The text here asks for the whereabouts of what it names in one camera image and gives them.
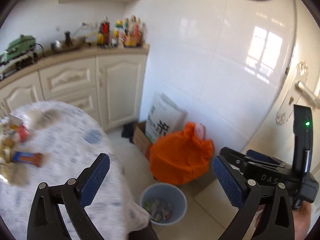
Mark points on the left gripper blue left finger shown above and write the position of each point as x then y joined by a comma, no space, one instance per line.
45,219

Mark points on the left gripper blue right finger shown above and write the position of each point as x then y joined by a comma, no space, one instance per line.
276,221

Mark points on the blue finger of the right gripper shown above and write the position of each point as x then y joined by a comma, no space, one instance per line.
258,156

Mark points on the orange blue snack bar wrapper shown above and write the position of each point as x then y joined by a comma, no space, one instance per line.
29,158

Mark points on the blue trash bin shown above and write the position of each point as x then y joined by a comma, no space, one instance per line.
166,204

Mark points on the lower cream kitchen cabinets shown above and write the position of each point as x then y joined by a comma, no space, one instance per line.
107,84

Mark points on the right hand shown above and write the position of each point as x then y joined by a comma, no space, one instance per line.
302,221

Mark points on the orange cloth bag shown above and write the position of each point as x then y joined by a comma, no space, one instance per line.
182,156

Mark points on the round table floral tablecloth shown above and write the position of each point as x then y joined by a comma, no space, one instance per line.
70,141

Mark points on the white rice sack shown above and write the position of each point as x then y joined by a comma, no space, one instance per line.
164,117

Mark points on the cardboard box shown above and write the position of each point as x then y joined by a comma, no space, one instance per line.
140,139

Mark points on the cluster of condiment bottles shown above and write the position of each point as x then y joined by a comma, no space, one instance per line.
128,33

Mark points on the steel wok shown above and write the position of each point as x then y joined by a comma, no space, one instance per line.
68,44

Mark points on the green electric cooker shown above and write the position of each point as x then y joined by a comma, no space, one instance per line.
18,47

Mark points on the dark soy sauce bottle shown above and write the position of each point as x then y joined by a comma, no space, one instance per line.
103,36

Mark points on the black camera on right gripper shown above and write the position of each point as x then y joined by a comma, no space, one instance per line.
303,131

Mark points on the door handle with plate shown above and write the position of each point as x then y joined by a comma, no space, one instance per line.
296,89

